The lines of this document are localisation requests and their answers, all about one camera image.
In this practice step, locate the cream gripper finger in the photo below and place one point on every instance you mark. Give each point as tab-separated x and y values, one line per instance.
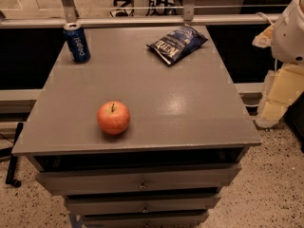
281	89
265	38

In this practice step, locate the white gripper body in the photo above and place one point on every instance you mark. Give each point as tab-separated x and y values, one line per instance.
289	38

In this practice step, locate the blue pepsi can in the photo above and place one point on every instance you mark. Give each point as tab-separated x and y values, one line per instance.
76	41

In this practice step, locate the red apple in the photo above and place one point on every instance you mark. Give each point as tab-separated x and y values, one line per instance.
113	118

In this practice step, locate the blue kettle chips bag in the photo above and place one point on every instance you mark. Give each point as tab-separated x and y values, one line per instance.
178	43

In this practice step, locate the grey drawer cabinet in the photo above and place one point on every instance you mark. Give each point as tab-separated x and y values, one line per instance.
188	131

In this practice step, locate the black office chair base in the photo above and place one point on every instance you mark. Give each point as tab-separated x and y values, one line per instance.
121	9

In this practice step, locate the top drawer knob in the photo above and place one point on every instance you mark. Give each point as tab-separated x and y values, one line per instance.
142	186

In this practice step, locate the drawer knob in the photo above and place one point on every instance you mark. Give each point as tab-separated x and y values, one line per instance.
145	210
142	186

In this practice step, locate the middle drawer knob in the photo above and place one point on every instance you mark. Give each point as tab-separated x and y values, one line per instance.
145	210

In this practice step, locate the black bar on floor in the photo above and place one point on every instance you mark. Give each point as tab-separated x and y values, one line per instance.
10	179

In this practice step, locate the metal railing frame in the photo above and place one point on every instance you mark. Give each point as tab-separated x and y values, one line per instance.
218	19

